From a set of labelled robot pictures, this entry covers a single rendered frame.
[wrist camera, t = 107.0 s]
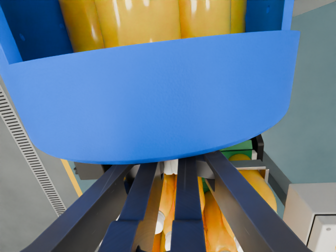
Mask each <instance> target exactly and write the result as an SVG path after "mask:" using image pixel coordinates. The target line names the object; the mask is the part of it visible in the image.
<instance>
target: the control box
mask: <svg viewBox="0 0 336 252"><path fill-rule="evenodd" d="M282 220H283V221H284V222H285V223H286V224H287V225H288V226H289V228H290V229H291V230H292V231H293V232H294V233H295V234H296V235H297V236H298V237H299V239H300V240H301V241H302V242H303V243H304V244H305V245H306V246H307V247H308V248H309V249H310V250H311V251H313V252H336V182H327V183H294V184H289V186H288V192H287V197H286V203H285V208H284V214H283V219H282Z"/></svg>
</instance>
